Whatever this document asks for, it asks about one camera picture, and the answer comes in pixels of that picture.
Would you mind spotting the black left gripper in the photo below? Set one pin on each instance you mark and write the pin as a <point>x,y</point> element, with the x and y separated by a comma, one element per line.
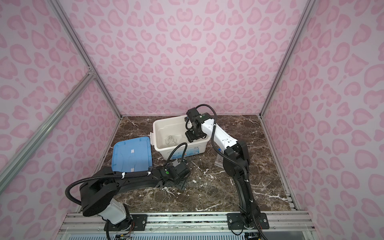
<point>183,184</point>

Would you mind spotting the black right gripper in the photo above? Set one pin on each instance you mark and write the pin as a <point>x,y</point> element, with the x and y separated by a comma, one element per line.
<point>190,137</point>

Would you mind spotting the clear glass flask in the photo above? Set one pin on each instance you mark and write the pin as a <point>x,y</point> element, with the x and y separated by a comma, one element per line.
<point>170,141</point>

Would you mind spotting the blue plastic bin lid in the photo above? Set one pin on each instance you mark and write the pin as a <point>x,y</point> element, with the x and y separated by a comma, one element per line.
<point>134,155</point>

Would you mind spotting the clear test tube rack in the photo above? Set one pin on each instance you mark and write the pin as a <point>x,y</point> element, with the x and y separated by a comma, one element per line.
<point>219,161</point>

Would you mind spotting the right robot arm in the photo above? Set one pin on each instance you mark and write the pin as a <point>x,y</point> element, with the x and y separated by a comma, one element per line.
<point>237,165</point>

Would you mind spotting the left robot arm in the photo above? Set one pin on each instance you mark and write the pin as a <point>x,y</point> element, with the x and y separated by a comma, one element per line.
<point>98,192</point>

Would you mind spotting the white plastic storage bin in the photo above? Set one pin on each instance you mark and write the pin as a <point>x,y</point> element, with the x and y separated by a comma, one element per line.
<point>174,126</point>

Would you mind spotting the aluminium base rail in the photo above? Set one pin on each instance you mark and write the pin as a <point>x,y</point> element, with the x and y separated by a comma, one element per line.
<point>286,225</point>

